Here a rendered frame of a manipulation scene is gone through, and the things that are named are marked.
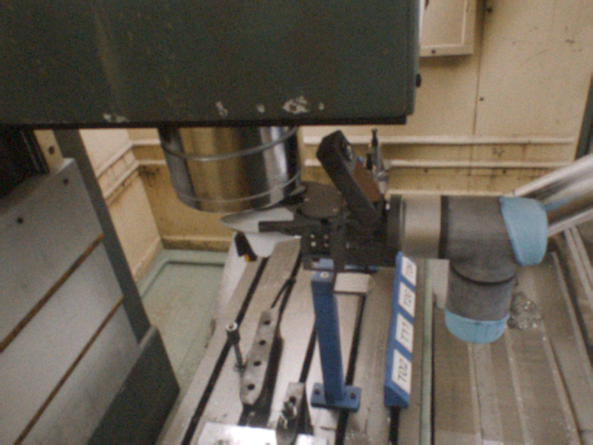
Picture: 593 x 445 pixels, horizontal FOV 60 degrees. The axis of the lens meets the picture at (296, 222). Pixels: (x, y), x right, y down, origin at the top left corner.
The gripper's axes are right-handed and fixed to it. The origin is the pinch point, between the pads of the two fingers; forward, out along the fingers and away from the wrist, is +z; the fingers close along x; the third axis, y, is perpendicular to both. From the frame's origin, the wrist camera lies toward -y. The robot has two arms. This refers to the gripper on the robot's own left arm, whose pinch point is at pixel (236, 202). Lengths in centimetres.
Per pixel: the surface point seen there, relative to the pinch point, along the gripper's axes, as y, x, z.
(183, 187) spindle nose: -6.2, -7.1, 2.7
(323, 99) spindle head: -18.0, -12.6, -14.2
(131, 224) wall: 67, 86, 80
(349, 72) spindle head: -20.1, -12.6, -16.4
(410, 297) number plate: 54, 45, -21
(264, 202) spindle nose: -4.1, -6.2, -5.8
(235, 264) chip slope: 74, 77, 37
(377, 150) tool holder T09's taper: 19, 54, -13
